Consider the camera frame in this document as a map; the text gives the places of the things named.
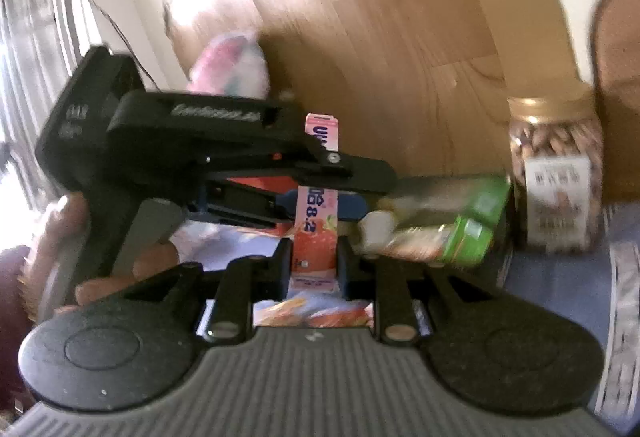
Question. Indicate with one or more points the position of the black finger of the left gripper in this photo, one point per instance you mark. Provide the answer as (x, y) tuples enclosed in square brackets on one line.
[(340, 171)]

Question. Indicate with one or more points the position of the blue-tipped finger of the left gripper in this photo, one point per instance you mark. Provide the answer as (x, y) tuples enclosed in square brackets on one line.
[(250, 207)]

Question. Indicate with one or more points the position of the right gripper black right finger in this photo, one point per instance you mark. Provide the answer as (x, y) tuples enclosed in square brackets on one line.
[(380, 281)]

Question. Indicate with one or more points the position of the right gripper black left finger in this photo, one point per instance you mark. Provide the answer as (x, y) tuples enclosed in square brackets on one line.
[(246, 281)]

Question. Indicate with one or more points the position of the pink strawberry milk carton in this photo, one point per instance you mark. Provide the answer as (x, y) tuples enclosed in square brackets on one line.
[(315, 240)]

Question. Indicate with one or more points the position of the green snack bag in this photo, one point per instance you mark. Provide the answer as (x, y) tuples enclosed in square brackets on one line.
[(450, 226)]

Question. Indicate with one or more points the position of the red snack packet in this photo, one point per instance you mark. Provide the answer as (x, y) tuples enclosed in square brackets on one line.
[(314, 310)]

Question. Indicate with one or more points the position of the person's left hand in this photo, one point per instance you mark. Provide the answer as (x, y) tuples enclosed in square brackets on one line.
[(96, 244)]

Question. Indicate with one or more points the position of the red gift box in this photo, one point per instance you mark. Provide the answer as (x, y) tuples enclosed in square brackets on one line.
[(277, 184)]

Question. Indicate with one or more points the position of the black storage box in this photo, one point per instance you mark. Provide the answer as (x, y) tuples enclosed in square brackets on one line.
[(495, 261)]

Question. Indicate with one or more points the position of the pink blue plush toy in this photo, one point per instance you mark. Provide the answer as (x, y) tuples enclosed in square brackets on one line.
[(233, 65)]

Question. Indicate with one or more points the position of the large brown cardboard panel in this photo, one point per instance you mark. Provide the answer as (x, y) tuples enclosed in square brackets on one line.
[(420, 83)]

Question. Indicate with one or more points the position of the nut jar with gold lid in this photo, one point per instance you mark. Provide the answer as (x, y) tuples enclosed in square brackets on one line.
[(556, 145)]

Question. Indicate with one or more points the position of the blue printed cloth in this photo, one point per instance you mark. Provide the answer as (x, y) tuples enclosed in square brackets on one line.
[(599, 291)]

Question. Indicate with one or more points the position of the brown wooden chair back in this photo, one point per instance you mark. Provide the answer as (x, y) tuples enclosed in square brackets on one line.
[(614, 47)]

